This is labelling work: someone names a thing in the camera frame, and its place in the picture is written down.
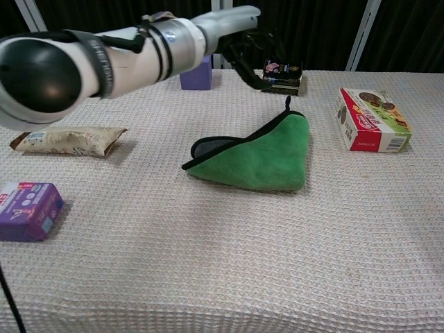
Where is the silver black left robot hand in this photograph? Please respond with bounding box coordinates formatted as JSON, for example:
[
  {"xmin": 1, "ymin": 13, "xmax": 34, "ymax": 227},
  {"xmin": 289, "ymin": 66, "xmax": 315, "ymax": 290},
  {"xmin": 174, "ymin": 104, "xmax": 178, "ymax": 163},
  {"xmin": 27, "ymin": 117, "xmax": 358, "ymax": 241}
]
[{"xmin": 191, "ymin": 5, "xmax": 286, "ymax": 92}]

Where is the green cloth with black trim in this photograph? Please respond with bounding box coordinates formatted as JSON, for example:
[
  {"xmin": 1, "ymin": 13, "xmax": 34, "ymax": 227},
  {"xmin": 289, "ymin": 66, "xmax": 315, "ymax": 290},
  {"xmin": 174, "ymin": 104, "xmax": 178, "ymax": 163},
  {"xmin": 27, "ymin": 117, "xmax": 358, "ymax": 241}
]
[{"xmin": 181, "ymin": 96, "xmax": 311, "ymax": 194}]

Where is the purple cube block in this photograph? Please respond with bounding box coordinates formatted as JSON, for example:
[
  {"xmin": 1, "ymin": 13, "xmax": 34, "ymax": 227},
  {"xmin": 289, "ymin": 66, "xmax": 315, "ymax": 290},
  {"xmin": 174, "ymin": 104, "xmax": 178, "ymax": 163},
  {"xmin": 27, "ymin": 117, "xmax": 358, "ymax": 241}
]
[{"xmin": 179, "ymin": 54, "xmax": 213, "ymax": 91}]

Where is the black snack box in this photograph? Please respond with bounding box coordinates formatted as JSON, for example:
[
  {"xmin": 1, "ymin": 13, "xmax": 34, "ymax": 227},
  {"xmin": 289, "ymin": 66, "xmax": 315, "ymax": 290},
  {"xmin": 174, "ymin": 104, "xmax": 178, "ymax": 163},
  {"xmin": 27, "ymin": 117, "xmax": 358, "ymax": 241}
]
[{"xmin": 261, "ymin": 58, "xmax": 304, "ymax": 97}]

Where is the black curtain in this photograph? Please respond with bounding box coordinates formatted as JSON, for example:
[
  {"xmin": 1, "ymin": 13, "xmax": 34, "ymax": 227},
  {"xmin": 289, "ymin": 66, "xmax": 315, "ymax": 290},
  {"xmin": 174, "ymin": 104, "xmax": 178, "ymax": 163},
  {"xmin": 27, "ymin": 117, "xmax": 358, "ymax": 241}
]
[{"xmin": 0, "ymin": 0, "xmax": 444, "ymax": 74}]

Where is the red white cookie box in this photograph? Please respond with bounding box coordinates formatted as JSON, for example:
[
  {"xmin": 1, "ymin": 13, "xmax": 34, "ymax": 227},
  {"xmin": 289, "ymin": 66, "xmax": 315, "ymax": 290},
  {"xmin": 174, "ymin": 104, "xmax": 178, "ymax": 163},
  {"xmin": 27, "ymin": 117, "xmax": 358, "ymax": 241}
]
[{"xmin": 334, "ymin": 87, "xmax": 413, "ymax": 153}]

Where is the beige snack bar wrapper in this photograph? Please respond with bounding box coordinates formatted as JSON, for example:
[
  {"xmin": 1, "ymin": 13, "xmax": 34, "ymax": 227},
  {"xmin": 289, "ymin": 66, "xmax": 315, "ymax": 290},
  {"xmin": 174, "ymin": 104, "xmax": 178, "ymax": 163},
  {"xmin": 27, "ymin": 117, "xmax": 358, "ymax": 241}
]
[{"xmin": 9, "ymin": 126, "xmax": 128, "ymax": 159}]

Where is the beige woven tablecloth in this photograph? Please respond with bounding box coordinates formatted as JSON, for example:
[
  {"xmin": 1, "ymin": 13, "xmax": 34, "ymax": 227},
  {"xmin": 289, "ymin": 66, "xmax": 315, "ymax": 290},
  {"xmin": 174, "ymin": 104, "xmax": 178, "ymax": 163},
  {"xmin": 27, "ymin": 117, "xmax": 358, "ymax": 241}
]
[{"xmin": 0, "ymin": 67, "xmax": 444, "ymax": 333}]

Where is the purple tissue pack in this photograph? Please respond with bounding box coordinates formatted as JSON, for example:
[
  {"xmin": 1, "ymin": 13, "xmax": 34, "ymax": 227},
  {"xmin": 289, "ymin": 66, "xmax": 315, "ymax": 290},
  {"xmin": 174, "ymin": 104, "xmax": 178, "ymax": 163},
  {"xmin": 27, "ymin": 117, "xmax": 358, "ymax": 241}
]
[{"xmin": 0, "ymin": 181, "xmax": 65, "ymax": 243}]

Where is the slanted white frame post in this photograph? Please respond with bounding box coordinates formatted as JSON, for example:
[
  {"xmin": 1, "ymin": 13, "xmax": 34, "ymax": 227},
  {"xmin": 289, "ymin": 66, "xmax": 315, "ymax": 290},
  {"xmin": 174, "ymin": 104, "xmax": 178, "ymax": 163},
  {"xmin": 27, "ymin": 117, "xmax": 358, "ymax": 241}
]
[
  {"xmin": 345, "ymin": 0, "xmax": 382, "ymax": 72},
  {"xmin": 15, "ymin": 0, "xmax": 49, "ymax": 34}
]

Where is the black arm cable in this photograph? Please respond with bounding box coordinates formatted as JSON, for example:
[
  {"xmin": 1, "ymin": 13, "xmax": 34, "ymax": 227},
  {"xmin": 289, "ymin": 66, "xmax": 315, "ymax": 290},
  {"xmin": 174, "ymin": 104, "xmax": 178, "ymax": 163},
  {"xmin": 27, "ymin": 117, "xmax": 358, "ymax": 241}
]
[{"xmin": 0, "ymin": 263, "xmax": 27, "ymax": 333}]

